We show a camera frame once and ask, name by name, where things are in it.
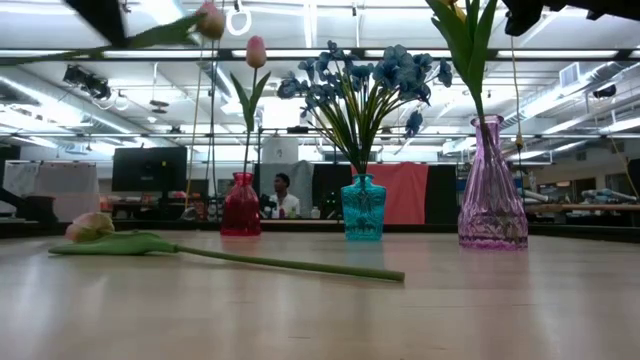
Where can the blue artificial flower bunch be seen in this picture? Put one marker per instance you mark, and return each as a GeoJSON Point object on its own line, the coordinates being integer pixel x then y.
{"type": "Point", "coordinates": [400, 65]}
{"type": "Point", "coordinates": [322, 64]}

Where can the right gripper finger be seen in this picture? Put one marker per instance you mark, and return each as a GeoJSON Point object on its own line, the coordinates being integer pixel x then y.
{"type": "Point", "coordinates": [522, 17]}

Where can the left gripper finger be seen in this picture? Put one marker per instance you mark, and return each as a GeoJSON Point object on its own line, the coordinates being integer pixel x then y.
{"type": "Point", "coordinates": [100, 20]}

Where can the black metal table frame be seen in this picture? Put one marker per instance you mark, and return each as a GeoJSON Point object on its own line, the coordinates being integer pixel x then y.
{"type": "Point", "coordinates": [425, 228]}

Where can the pale hanging cloth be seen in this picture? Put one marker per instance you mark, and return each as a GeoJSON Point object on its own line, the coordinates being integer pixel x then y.
{"type": "Point", "coordinates": [65, 185]}

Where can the black ceiling camera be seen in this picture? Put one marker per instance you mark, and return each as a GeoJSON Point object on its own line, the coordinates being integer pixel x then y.
{"type": "Point", "coordinates": [87, 82]}

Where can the dark brown pot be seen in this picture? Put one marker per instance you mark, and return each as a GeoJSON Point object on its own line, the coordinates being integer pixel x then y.
{"type": "Point", "coordinates": [42, 210]}

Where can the white ceiling vent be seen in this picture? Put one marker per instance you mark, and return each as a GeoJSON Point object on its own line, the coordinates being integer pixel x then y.
{"type": "Point", "coordinates": [570, 75]}

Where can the purple glass vase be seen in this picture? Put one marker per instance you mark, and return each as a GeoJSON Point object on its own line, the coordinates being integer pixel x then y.
{"type": "Point", "coordinates": [492, 200]}

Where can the teal glass vase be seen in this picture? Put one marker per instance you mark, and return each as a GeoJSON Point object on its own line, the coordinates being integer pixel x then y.
{"type": "Point", "coordinates": [363, 210]}

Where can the black monitor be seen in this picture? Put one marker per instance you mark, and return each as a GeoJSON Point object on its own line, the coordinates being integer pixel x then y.
{"type": "Point", "coordinates": [150, 170]}

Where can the person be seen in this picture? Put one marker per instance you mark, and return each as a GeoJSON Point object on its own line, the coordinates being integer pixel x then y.
{"type": "Point", "coordinates": [285, 197]}

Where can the pink artificial tulip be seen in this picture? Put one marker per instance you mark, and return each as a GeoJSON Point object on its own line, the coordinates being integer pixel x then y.
{"type": "Point", "coordinates": [211, 20]}
{"type": "Point", "coordinates": [256, 51]}
{"type": "Point", "coordinates": [90, 226]}

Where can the black ceiling fixture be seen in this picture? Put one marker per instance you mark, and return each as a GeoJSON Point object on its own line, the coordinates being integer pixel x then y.
{"type": "Point", "coordinates": [605, 91]}

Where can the red glass vase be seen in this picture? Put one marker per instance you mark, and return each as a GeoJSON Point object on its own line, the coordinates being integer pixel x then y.
{"type": "Point", "coordinates": [241, 210]}

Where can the overhead rig light bar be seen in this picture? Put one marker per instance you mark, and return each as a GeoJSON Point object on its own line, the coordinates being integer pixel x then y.
{"type": "Point", "coordinates": [550, 54]}

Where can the red hanging cloth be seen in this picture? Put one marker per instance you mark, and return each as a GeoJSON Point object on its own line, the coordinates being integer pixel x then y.
{"type": "Point", "coordinates": [407, 192]}

